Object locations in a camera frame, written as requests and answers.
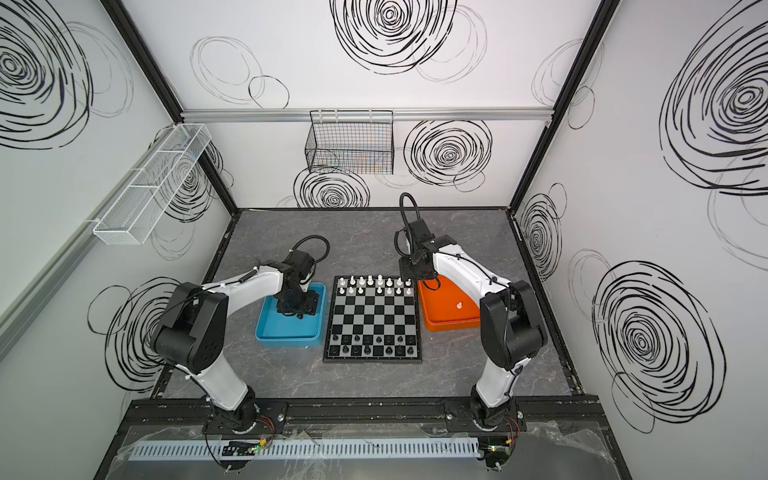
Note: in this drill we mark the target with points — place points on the black white chess board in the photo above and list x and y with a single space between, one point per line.
367 323

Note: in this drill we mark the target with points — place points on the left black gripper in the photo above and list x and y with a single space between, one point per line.
295 303

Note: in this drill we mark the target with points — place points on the orange plastic tray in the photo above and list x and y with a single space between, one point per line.
438 300

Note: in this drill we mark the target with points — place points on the black mounting rail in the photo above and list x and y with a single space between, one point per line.
455 414

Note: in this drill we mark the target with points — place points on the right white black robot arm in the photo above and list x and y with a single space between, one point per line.
511 320

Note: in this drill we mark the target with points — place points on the teal plastic tray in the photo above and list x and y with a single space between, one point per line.
280 331

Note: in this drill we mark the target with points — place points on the white slotted cable duct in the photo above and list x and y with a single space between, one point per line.
296 449

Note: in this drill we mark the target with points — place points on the black wire basket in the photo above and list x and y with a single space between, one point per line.
356 141

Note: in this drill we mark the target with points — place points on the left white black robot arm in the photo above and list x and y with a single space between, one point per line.
190 332

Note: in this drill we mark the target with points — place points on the clear wire wall shelf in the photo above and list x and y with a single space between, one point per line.
168 182

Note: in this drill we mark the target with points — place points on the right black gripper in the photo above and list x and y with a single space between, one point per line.
417 268

